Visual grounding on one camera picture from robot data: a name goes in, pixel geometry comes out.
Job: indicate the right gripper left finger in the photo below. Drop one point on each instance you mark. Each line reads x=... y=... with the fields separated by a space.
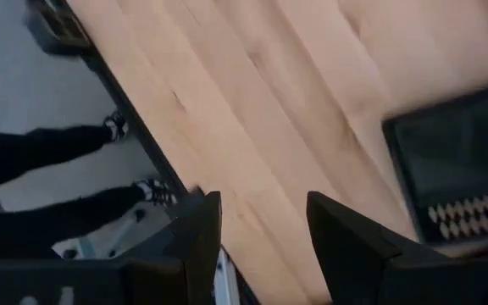
x=176 y=271

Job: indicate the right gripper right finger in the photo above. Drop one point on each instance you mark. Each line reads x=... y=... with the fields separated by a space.
x=354 y=262

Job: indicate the black slotted plastic basket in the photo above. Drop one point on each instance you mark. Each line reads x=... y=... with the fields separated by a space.
x=447 y=161

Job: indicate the white strip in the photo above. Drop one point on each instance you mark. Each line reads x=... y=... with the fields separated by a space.
x=227 y=284

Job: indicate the white plate with holes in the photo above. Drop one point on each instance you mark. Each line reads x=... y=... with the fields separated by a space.
x=121 y=231

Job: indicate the person's shoe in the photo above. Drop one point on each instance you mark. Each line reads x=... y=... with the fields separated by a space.
x=157 y=192
x=116 y=127

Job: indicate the black table edge rail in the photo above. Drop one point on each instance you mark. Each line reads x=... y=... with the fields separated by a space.
x=140 y=127

